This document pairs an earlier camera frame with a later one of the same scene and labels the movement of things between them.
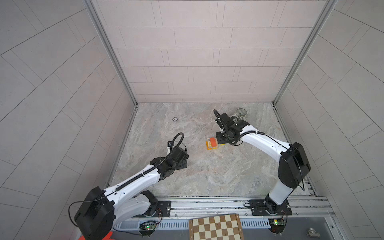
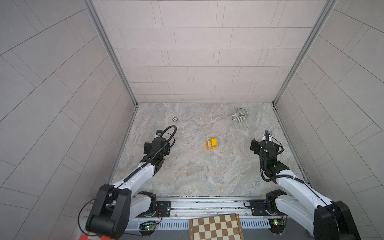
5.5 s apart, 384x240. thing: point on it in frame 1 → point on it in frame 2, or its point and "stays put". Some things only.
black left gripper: x=181 y=165 → x=147 y=147
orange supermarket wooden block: x=208 y=146 stays put
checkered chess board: x=227 y=227 stays put
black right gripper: x=219 y=140 → x=256 y=145
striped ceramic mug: x=241 y=113 stays put
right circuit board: x=277 y=225 stays put
